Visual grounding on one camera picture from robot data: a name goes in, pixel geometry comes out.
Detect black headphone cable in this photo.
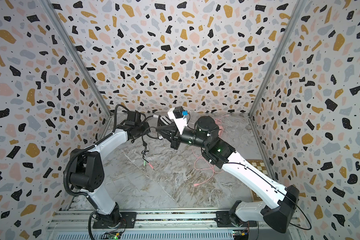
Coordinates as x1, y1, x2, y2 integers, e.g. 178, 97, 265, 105
139, 113, 169, 171

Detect pink headphone cable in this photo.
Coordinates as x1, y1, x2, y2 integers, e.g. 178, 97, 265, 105
191, 143, 226, 187

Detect pink headphones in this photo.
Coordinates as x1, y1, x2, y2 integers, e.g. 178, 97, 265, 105
214, 115, 229, 137

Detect white black headphones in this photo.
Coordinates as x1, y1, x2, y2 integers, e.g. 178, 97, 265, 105
157, 116, 176, 127

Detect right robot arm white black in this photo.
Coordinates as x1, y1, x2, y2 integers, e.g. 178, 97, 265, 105
156, 116, 300, 234

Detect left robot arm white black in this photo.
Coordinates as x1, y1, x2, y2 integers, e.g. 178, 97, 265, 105
63, 110, 149, 228

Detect wooden checkerboard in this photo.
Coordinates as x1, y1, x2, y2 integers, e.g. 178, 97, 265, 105
247, 159, 272, 202

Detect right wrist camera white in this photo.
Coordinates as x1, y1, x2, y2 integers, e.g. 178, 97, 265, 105
168, 107, 188, 135

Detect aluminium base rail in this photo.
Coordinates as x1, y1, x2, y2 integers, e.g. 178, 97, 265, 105
46, 209, 306, 240

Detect left corner aluminium post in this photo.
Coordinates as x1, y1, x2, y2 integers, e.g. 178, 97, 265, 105
39, 1, 111, 118

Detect corner aluminium post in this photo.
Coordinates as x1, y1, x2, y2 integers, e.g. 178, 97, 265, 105
249, 0, 307, 119
39, 1, 111, 118

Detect right corner aluminium post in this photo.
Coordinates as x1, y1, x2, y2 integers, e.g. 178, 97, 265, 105
249, 0, 307, 119

